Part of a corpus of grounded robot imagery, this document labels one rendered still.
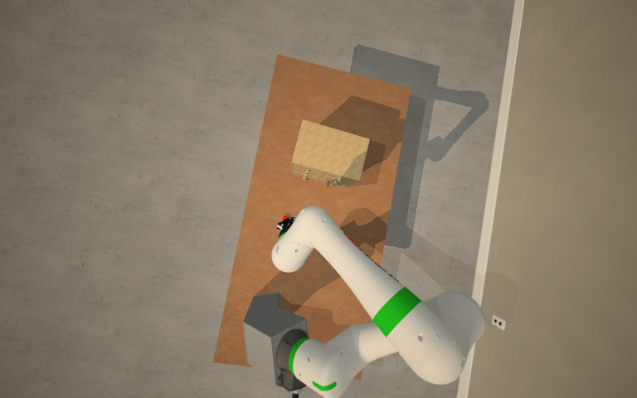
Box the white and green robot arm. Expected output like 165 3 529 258
271 206 485 398

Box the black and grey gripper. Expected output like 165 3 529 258
276 214 296 230

